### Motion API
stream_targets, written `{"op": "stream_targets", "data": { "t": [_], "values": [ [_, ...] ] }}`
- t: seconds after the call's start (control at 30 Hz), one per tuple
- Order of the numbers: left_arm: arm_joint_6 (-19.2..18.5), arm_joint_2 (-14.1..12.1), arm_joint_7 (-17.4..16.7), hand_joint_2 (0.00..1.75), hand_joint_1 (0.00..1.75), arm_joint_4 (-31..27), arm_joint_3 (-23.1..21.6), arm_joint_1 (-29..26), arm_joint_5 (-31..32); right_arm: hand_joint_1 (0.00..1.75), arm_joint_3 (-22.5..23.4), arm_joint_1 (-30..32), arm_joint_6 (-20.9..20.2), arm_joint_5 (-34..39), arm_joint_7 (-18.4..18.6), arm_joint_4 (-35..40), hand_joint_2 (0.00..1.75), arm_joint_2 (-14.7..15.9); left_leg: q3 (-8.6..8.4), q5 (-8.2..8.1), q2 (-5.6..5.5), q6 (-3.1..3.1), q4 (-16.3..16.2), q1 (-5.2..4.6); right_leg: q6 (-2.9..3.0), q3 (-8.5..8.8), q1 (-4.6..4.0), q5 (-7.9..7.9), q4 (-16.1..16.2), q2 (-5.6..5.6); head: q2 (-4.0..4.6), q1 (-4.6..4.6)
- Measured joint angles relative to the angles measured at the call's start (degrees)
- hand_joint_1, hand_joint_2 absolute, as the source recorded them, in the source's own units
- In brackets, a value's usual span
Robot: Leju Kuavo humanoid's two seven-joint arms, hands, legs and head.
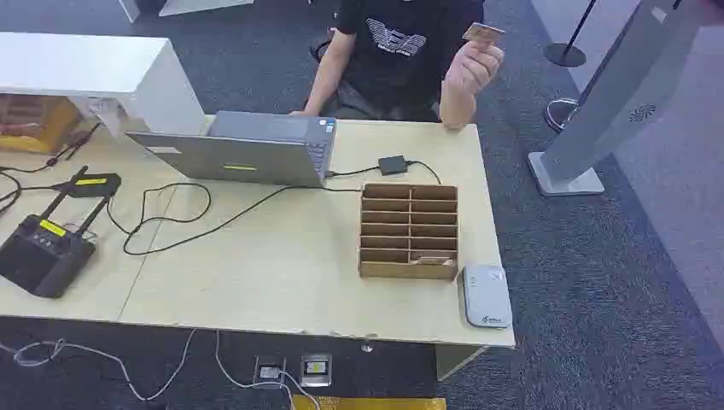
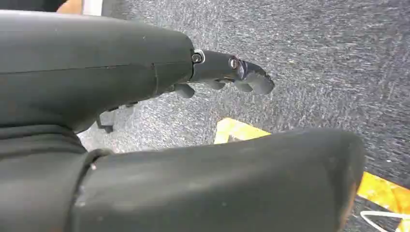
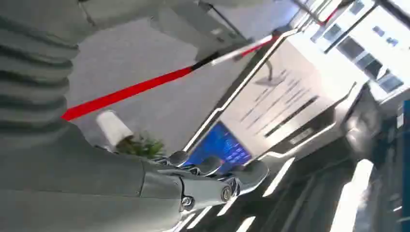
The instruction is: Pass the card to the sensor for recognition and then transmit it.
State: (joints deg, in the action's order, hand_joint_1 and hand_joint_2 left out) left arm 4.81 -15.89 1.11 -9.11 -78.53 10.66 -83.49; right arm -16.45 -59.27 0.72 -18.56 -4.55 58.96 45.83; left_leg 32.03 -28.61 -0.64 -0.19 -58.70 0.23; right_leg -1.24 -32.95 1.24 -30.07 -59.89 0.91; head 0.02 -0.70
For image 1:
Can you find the person's left hand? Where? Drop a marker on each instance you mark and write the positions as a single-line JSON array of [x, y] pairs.
[[472, 68]]

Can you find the person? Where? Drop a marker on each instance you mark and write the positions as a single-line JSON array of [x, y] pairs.
[[396, 62]]

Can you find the black stanchion with round base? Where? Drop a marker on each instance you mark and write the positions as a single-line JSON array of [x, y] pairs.
[[564, 55]]

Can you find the chrome stanchion base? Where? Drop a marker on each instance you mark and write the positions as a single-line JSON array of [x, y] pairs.
[[557, 116]]

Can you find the black power adapter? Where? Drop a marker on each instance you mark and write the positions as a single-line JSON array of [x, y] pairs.
[[392, 165]]

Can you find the grey kiosk stand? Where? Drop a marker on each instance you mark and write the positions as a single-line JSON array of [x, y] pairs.
[[616, 90]]

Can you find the wooden card box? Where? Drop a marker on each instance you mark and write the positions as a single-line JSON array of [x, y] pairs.
[[407, 271]]

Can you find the white card reader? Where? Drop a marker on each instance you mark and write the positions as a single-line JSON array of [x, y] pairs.
[[486, 297]]

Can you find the grey laptop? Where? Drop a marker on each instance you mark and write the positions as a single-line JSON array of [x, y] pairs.
[[237, 158]]

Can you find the desk leg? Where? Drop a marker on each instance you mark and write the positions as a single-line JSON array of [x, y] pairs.
[[455, 359]]

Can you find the white furniture piece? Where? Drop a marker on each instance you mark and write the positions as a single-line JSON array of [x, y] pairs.
[[186, 5]]

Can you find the floor socket with silver lid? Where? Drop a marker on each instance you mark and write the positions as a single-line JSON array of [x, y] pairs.
[[315, 369]]

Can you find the yellow floor mat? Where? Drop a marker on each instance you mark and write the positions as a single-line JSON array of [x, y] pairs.
[[367, 403]]

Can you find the white cabinet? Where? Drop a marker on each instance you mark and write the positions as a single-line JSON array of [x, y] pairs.
[[113, 68]]

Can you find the floor socket with plug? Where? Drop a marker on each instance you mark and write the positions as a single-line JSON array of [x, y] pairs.
[[269, 372]]

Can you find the black device with yellow label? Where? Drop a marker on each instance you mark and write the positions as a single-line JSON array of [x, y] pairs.
[[99, 185]]

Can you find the yellow wooden crate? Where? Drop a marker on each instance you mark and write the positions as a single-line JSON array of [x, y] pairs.
[[39, 127]]

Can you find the black remote controller with antennas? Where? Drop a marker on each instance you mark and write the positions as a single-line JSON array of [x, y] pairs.
[[42, 260]]

